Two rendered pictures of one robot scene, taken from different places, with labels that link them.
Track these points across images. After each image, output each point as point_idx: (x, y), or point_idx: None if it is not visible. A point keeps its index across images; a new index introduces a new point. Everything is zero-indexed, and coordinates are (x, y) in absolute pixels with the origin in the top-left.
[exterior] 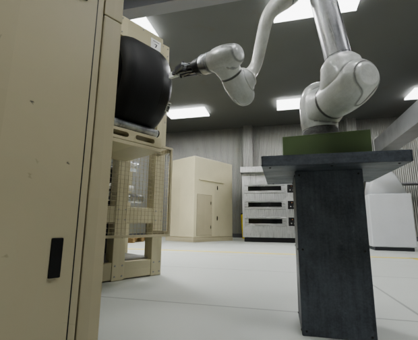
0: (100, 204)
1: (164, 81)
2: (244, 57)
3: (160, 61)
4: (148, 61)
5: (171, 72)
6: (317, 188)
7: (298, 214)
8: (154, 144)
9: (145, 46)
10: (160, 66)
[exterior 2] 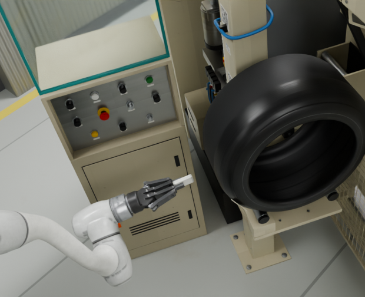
0: None
1: (216, 175)
2: (76, 235)
3: (215, 145)
4: (205, 139)
5: (185, 176)
6: None
7: None
8: (249, 226)
9: (217, 113)
10: (212, 153)
